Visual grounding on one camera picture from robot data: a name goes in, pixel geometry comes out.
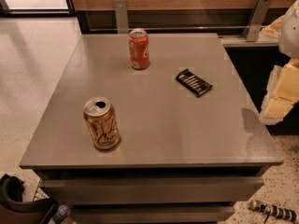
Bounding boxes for black snack bar wrapper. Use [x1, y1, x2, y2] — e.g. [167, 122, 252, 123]
[176, 69, 213, 97]

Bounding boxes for left metal wall bracket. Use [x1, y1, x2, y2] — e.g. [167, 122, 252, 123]
[113, 0, 129, 34]

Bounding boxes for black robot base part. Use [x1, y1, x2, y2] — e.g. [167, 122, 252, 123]
[0, 174, 58, 224]

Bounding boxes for orange LaCroix can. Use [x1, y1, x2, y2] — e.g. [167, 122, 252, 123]
[83, 97, 121, 150]

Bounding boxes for grey drawer cabinet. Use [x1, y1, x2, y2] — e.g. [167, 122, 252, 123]
[21, 34, 282, 224]

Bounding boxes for right metal wall bracket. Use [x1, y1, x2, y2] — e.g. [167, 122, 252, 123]
[243, 0, 272, 42]

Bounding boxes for blue cap object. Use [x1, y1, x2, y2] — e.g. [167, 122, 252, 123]
[52, 204, 69, 224]

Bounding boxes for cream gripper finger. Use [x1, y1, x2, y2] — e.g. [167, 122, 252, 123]
[259, 16, 283, 39]
[260, 59, 299, 125]

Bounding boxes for metal wall bracket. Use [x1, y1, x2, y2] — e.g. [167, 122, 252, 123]
[243, 0, 272, 42]
[113, 0, 129, 34]

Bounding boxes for black white striped cable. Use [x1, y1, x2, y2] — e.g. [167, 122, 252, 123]
[248, 199, 298, 223]

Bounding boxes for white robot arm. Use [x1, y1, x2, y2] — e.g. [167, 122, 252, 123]
[259, 0, 299, 125]

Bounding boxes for red coke can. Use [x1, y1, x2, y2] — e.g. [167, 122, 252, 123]
[128, 28, 150, 70]

